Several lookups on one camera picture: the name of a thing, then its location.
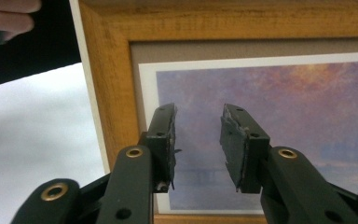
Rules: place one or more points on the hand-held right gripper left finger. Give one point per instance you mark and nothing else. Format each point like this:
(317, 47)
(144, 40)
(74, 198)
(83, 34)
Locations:
(161, 146)

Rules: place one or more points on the wooden picture frame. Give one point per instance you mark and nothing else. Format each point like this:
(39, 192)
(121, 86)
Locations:
(115, 77)

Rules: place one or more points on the white table mat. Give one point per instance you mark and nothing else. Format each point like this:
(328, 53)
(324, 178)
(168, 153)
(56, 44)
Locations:
(37, 140)

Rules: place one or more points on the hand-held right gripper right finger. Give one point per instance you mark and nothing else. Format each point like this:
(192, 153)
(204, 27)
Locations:
(244, 149)

